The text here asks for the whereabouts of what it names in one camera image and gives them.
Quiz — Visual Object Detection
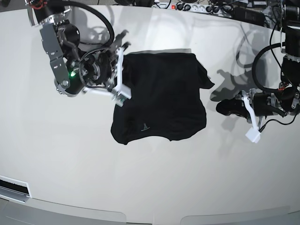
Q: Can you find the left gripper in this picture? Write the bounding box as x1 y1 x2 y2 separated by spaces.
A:
216 92 285 117

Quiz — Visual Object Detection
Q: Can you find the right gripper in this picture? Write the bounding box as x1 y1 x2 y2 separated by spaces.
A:
79 30 131 88

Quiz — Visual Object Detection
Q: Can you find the black t-shirt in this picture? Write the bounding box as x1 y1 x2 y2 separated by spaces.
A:
111 52 214 145

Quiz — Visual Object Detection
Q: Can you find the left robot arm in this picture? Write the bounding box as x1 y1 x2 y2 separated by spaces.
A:
216 0 300 119

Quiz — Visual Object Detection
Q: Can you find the black box behind table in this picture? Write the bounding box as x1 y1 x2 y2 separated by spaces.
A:
232 7 265 26

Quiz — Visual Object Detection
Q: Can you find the white power strip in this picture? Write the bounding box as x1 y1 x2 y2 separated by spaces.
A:
152 1 229 16

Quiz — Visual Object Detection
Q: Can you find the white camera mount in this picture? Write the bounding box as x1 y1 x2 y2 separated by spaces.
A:
79 45 132 107
241 89 262 143

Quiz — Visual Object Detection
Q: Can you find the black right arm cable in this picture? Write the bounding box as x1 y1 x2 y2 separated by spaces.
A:
63 0 115 47

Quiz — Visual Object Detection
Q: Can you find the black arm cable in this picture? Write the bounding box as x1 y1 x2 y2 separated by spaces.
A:
63 0 115 47
252 42 288 92

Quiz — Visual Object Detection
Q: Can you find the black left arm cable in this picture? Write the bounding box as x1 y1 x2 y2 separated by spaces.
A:
252 42 288 92

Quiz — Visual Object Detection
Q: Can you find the white slotted table bracket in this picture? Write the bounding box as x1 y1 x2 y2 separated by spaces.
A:
0 175 32 203

